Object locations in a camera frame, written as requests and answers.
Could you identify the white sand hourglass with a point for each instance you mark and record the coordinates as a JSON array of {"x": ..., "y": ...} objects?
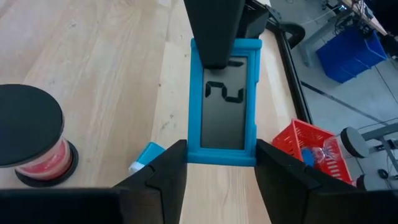
[{"x": 348, "y": 143}]

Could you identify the red plastic basket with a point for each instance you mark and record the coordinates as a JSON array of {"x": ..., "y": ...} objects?
[{"x": 298, "y": 137}]

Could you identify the red sand hourglass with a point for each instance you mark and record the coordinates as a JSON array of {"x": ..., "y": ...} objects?
[{"x": 31, "y": 133}]

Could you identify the light blue USB charger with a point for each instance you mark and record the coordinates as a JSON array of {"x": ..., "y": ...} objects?
[{"x": 147, "y": 157}]

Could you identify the black aluminium table frame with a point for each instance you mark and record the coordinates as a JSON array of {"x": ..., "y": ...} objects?
[{"x": 295, "y": 84}]

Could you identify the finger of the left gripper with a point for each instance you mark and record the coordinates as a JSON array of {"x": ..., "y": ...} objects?
[
  {"x": 214, "y": 31},
  {"x": 253, "y": 20}
]

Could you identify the teal digital clock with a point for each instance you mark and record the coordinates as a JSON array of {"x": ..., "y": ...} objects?
[{"x": 224, "y": 124}]

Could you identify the blue sand hourglass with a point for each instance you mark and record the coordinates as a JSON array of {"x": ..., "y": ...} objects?
[{"x": 308, "y": 155}]

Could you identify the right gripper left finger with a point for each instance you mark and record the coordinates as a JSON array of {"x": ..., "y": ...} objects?
[{"x": 93, "y": 208}]

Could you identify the blue storage bin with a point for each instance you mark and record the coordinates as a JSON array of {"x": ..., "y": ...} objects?
[{"x": 351, "y": 53}]

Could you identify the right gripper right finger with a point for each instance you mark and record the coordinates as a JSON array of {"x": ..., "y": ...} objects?
[{"x": 311, "y": 208}]

